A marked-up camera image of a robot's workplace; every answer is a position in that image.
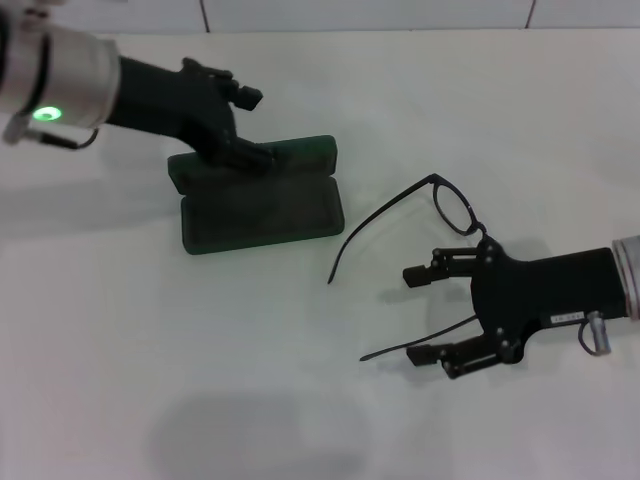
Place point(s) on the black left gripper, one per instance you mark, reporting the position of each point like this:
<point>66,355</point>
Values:
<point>190,110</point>

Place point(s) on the green glasses case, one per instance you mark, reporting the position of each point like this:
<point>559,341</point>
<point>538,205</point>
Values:
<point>260,215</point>

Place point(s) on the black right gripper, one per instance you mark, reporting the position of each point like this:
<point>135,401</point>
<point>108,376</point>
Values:
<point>540,290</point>

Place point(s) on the black glasses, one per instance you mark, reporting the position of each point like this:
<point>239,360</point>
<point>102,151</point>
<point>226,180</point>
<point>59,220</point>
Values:
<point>434,178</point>

